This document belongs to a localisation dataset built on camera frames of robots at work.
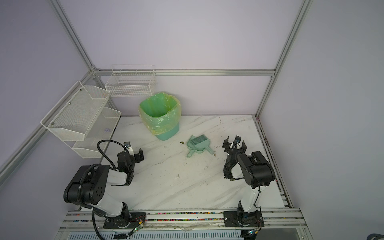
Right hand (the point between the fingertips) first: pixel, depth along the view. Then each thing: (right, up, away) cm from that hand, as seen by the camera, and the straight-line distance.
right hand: (235, 138), depth 92 cm
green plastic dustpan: (-27, -7, +8) cm, 29 cm away
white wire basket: (-67, +38, +3) cm, 77 cm away
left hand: (-66, -8, +1) cm, 66 cm away
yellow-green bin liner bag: (-52, +18, +15) cm, 57 cm away
